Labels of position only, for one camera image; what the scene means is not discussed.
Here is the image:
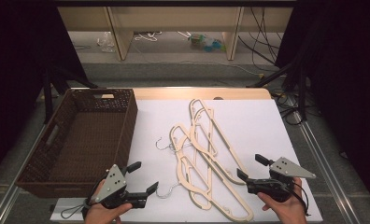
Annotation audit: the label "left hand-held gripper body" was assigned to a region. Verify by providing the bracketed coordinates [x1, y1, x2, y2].
[92, 163, 149, 210]

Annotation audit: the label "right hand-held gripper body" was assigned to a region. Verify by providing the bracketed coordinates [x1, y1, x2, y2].
[246, 157, 317, 203]

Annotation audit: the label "cream plastic clothes hanger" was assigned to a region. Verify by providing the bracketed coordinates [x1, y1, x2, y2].
[155, 123, 255, 223]
[188, 98, 247, 185]
[155, 98, 219, 211]

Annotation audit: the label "brown woven basket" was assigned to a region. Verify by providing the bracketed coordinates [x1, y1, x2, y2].
[15, 88, 139, 199]

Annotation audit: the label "person's left hand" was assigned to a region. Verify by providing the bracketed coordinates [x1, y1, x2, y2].
[83, 179, 134, 224]

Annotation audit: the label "person's right hand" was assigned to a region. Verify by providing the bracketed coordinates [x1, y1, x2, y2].
[257, 177, 308, 224]

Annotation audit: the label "white table sheet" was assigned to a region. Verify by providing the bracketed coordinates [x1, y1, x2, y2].
[50, 99, 324, 223]

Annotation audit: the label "black stand legs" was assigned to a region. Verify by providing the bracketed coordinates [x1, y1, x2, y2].
[247, 60, 309, 121]
[42, 65, 99, 125]

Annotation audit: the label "clear plastic bag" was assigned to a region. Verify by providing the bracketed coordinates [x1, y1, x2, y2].
[96, 31, 116, 53]

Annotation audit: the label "colourful plastic toys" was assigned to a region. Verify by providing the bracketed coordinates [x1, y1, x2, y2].
[188, 33, 226, 53]

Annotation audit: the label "beige wooden shelf unit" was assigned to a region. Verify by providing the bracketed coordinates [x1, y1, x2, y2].
[57, 7, 294, 62]

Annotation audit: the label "metal floor rail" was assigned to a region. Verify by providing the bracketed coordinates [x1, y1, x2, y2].
[0, 123, 48, 224]
[285, 95, 363, 224]

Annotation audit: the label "grey looped gripper cable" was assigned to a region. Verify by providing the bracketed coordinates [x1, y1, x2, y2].
[60, 203, 92, 220]

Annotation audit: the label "tangle of black floor cables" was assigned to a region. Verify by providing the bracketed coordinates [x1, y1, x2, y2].
[270, 89, 305, 126]

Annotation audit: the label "white floor cable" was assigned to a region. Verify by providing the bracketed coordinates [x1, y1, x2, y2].
[133, 43, 265, 77]

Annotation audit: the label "bundle of black hanging cables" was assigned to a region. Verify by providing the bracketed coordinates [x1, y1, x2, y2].
[237, 7, 284, 67]

